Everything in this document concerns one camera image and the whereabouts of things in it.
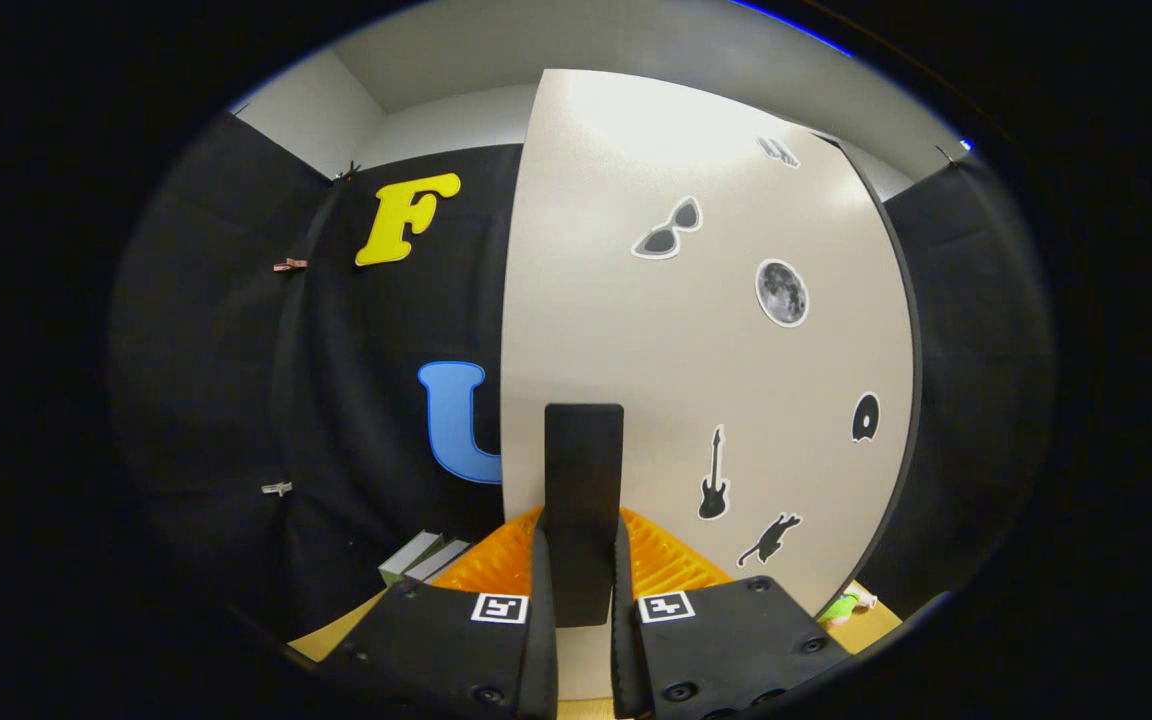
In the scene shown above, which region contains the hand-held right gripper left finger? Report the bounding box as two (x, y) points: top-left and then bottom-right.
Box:
(321, 505), (559, 720)

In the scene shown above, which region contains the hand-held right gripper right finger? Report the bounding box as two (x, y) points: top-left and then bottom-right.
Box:
(611, 508), (852, 720)

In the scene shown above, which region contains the beige cabinet door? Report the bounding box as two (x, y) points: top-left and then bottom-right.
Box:
(499, 68), (922, 701)

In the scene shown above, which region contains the white and green plush toy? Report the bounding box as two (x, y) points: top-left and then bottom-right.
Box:
(816, 583), (879, 629)

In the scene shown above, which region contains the black backdrop cloth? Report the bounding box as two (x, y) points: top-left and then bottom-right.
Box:
(106, 110), (1052, 641)

